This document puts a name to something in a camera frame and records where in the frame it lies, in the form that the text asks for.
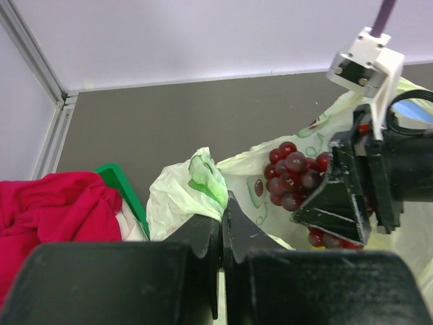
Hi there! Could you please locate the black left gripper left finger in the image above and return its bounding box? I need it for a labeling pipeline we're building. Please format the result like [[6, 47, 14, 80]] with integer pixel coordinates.
[[1, 217, 219, 324]]

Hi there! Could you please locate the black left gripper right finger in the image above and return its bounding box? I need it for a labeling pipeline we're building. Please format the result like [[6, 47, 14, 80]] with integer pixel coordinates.
[[222, 194, 430, 324]]

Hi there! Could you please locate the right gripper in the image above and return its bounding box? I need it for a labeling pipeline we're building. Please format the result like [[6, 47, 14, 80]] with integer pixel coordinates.
[[292, 26, 432, 245]]

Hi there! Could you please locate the red grape bunch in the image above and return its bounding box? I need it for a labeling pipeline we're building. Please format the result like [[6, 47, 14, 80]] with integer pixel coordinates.
[[263, 141, 375, 251]]

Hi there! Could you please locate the light green plastic bag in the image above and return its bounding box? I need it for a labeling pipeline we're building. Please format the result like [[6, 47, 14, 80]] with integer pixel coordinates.
[[146, 91, 432, 295]]

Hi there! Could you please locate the white cloth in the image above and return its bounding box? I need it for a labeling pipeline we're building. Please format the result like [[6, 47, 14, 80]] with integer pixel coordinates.
[[116, 199, 149, 242]]

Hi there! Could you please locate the blue round plate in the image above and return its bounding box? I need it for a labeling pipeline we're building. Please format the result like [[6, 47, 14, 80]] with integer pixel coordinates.
[[393, 99, 432, 123]]

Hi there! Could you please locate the red cloth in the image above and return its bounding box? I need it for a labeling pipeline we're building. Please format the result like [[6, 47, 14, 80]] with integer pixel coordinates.
[[1, 171, 122, 301]]

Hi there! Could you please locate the green plastic tray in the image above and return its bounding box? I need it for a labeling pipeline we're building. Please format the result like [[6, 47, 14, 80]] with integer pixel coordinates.
[[94, 163, 150, 240]]

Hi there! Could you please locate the aluminium frame profile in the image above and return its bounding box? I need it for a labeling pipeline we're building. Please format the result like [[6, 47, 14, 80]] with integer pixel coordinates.
[[1, 1, 78, 179]]

